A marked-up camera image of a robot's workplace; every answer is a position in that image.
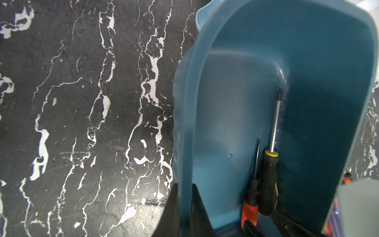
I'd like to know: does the teal storage box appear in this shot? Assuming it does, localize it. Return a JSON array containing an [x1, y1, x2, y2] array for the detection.
[[173, 1, 378, 234]]

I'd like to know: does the red blue screwdriver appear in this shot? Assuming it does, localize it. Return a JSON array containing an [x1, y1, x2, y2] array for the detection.
[[325, 198, 344, 237]]

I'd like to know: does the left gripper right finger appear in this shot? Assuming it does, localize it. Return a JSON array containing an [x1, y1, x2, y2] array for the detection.
[[190, 184, 216, 237]]

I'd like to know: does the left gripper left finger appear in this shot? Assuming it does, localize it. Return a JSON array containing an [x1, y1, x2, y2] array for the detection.
[[152, 183, 179, 237]]

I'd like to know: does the black yellow screwdriver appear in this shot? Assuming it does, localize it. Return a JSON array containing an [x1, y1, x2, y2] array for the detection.
[[258, 89, 282, 217]]

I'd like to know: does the blue plastic dustpan scoop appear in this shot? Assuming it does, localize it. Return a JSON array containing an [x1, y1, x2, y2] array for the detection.
[[195, 0, 224, 32]]

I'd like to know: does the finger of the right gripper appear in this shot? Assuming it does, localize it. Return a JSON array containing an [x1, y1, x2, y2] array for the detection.
[[242, 220, 264, 237], [271, 210, 325, 237]]

